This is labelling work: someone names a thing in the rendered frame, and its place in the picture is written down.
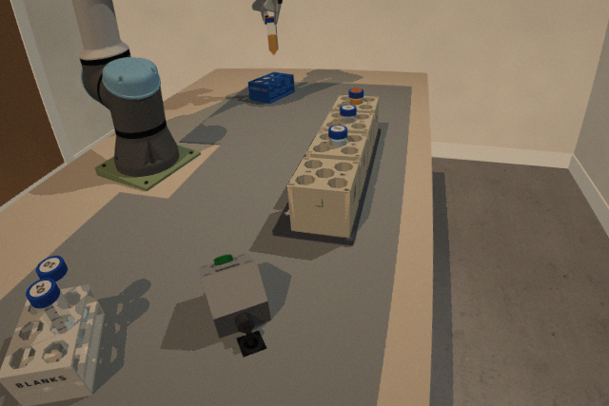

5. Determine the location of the grey bench mat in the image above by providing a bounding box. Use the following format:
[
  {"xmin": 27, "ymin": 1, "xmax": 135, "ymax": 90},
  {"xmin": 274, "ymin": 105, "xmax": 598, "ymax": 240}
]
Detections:
[{"xmin": 33, "ymin": 82, "xmax": 412, "ymax": 406}]

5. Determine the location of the blue tube rack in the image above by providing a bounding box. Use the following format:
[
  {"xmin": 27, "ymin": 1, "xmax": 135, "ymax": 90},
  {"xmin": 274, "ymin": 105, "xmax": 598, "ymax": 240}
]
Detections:
[{"xmin": 248, "ymin": 72, "xmax": 295, "ymax": 104}]

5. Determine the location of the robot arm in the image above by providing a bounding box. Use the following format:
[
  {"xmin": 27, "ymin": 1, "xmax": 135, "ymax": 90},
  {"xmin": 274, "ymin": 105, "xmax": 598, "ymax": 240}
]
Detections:
[{"xmin": 72, "ymin": 0, "xmax": 179, "ymax": 177}]

